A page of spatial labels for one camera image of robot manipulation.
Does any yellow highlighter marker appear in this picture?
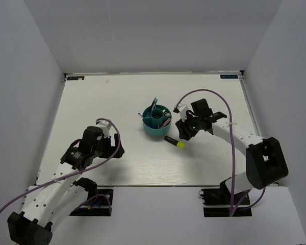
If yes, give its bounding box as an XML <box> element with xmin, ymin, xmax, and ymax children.
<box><xmin>164</xmin><ymin>136</ymin><xmax>185</xmax><ymax>149</ymax></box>

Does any right blue table label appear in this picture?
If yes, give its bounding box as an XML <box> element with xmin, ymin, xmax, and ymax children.
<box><xmin>220</xmin><ymin>74</ymin><xmax>238</xmax><ymax>79</ymax></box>

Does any left blue table label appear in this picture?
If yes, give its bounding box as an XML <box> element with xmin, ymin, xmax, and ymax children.
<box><xmin>67</xmin><ymin>76</ymin><xmax>85</xmax><ymax>81</ymax></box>

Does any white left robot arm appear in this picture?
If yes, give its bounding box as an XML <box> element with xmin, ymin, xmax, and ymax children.
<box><xmin>7</xmin><ymin>121</ymin><xmax>124</xmax><ymax>244</ymax></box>

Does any teal round desk organizer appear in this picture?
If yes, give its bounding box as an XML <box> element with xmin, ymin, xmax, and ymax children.
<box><xmin>142</xmin><ymin>105</ymin><xmax>172</xmax><ymax>137</ymax></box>

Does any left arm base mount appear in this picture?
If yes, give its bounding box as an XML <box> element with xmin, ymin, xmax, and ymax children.
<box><xmin>70</xmin><ymin>188</ymin><xmax>114</xmax><ymax>217</ymax></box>

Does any blue ballpoint pen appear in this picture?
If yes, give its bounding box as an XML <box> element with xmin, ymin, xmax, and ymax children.
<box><xmin>138</xmin><ymin>113</ymin><xmax>152</xmax><ymax>128</ymax></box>

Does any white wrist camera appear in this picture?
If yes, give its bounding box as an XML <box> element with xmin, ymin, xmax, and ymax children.
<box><xmin>173</xmin><ymin>103</ymin><xmax>189</xmax><ymax>121</ymax></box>
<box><xmin>95</xmin><ymin>119</ymin><xmax>112</xmax><ymax>138</ymax></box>

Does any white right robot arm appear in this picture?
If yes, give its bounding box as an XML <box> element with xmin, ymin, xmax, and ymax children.
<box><xmin>174</xmin><ymin>99</ymin><xmax>289</xmax><ymax>204</ymax></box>

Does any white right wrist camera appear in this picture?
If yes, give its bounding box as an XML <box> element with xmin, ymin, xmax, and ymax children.
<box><xmin>173</xmin><ymin>103</ymin><xmax>189</xmax><ymax>121</ymax></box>

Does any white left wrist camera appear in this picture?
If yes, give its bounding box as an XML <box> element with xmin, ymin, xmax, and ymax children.
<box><xmin>95</xmin><ymin>119</ymin><xmax>112</xmax><ymax>138</ymax></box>

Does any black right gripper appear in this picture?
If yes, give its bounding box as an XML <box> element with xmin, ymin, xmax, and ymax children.
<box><xmin>175</xmin><ymin>112</ymin><xmax>201</xmax><ymax>141</ymax></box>

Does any blue table label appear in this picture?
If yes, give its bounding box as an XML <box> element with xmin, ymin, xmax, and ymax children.
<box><xmin>67</xmin><ymin>76</ymin><xmax>85</xmax><ymax>81</ymax></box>
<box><xmin>220</xmin><ymin>74</ymin><xmax>238</xmax><ymax>79</ymax></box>

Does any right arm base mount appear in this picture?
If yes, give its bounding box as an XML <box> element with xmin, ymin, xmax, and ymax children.
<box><xmin>198</xmin><ymin>188</ymin><xmax>252</xmax><ymax>217</ymax></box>

